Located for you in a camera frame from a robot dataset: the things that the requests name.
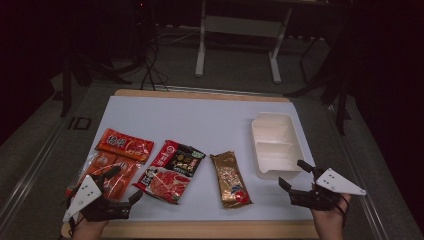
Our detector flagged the person's right hand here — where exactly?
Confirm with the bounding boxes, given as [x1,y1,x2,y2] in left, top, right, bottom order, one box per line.
[311,193,352,240]

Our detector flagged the black metal stand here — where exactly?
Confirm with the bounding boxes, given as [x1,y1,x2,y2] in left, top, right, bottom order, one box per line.
[59,54,133,118]
[284,34,353,136]

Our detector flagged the white paper sheet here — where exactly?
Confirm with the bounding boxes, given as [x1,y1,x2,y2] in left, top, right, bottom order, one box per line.
[75,95,316,222]

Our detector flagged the orange food packet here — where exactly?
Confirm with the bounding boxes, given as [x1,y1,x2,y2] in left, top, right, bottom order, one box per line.
[95,128,155,164]

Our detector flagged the person's left hand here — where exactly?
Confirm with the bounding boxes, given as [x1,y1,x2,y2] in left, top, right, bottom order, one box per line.
[70,218,108,240]

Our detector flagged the gold snack packet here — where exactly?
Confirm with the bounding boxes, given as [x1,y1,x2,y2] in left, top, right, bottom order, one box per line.
[209,150,253,210]

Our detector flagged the black floor cables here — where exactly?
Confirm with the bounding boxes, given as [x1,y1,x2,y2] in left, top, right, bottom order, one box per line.
[139,39,170,92]

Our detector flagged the white metal desk frame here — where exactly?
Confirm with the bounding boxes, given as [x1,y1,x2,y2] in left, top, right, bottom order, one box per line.
[194,0,294,84]

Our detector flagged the clear bag of orange sachets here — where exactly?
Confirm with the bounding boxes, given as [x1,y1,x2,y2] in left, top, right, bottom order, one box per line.
[65,150,143,201]

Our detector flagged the wooden table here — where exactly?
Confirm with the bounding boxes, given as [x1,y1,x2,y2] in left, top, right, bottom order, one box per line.
[61,88,319,240]

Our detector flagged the red and black food packet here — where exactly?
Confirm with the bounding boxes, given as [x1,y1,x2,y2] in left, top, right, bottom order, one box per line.
[132,139,207,205]

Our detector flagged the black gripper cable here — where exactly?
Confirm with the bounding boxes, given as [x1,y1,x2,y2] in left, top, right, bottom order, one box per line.
[334,195,350,229]
[59,194,83,238]

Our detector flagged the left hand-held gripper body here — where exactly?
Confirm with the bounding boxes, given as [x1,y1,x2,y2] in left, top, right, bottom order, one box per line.
[62,174,132,223]

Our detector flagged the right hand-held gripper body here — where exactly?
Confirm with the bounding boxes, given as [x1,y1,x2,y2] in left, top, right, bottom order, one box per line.
[289,167,367,212]

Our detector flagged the white divided lunch box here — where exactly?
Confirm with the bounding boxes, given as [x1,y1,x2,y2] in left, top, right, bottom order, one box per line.
[250,112,306,180]

